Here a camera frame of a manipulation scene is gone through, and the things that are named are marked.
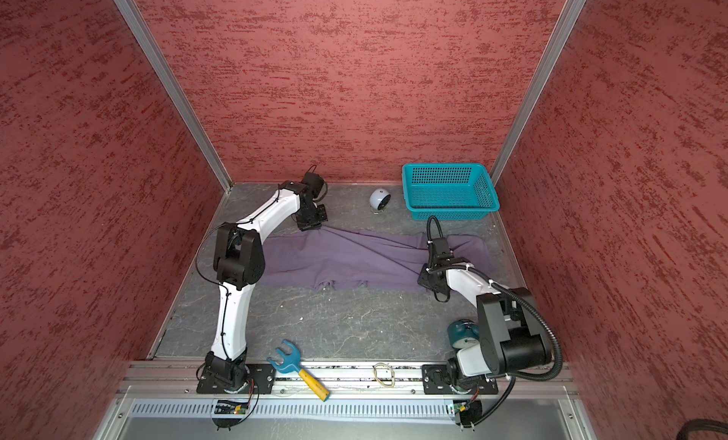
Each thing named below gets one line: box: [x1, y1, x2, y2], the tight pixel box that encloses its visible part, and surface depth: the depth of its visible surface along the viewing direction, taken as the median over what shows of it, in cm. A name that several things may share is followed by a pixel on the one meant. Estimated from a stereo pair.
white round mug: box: [369, 187, 392, 211], surface depth 109 cm
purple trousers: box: [260, 226, 494, 293], surface depth 98 cm
